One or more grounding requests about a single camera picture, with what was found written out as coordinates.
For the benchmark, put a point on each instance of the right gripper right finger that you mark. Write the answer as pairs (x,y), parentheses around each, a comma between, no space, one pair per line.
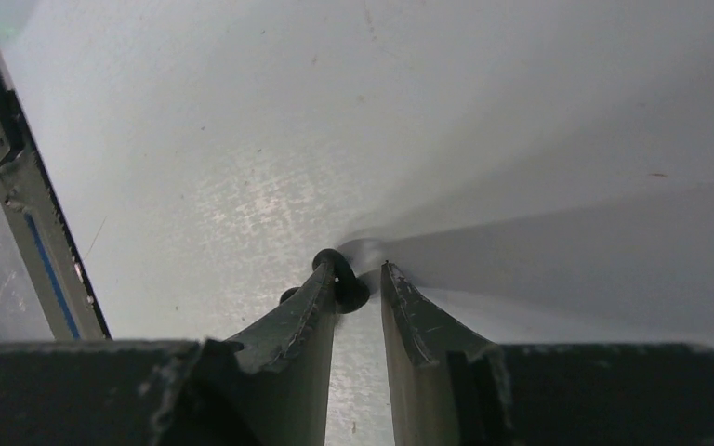
(451,386)

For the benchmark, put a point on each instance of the black earbud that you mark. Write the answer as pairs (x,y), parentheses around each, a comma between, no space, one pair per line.
(345,283)

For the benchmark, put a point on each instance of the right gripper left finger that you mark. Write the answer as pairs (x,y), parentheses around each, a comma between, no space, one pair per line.
(266,385)

